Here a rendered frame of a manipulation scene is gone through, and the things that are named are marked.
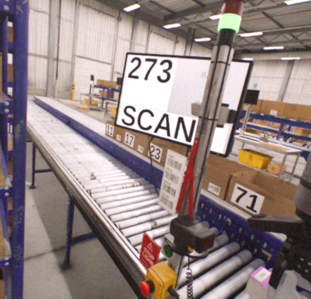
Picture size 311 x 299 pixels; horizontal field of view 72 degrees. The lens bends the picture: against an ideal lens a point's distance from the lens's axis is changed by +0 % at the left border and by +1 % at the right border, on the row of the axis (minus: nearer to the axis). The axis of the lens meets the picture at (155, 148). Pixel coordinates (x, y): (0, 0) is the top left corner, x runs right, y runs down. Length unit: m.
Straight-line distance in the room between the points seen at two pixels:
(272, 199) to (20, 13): 1.13
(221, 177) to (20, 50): 1.09
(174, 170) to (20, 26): 0.51
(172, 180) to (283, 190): 0.91
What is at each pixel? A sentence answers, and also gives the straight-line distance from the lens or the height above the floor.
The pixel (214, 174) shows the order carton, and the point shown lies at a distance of 1.33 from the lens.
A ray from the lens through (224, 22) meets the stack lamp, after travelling 0.63.
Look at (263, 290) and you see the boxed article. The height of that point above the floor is 1.05.
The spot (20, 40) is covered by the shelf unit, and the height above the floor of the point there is 1.47.
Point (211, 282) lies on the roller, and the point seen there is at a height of 0.74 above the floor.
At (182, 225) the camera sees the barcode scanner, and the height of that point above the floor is 1.08.
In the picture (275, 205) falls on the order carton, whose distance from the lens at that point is 1.19.
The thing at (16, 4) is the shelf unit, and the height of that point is 1.53.
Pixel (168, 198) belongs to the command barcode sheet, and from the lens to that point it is 0.72.
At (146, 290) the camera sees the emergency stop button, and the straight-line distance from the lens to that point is 0.76.
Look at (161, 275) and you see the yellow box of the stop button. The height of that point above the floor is 0.88.
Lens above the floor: 1.41
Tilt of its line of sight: 14 degrees down
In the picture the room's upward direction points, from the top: 10 degrees clockwise
